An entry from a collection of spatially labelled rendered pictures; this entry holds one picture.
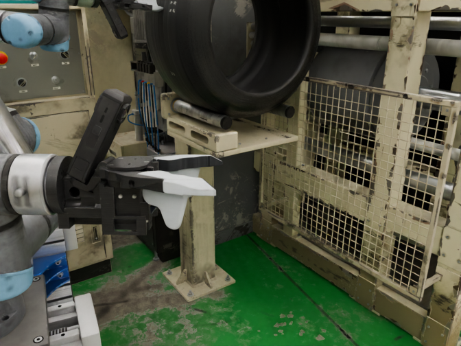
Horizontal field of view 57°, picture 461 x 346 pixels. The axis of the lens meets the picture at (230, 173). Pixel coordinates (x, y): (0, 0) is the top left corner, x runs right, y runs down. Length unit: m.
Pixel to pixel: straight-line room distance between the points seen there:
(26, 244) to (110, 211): 0.16
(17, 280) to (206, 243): 1.45
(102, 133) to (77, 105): 1.43
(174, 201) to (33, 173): 0.17
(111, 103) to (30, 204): 0.15
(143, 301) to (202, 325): 0.33
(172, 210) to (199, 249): 1.54
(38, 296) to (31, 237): 0.32
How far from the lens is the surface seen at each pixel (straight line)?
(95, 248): 2.18
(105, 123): 0.50
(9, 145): 0.69
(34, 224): 0.66
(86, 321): 0.92
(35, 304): 0.92
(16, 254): 0.61
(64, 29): 1.24
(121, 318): 1.99
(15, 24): 1.11
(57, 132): 1.93
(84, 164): 0.52
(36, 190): 0.53
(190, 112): 1.55
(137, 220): 0.50
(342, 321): 1.98
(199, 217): 1.92
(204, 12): 1.29
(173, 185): 0.44
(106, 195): 0.50
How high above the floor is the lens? 1.24
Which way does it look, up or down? 21 degrees down
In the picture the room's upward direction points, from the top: straight up
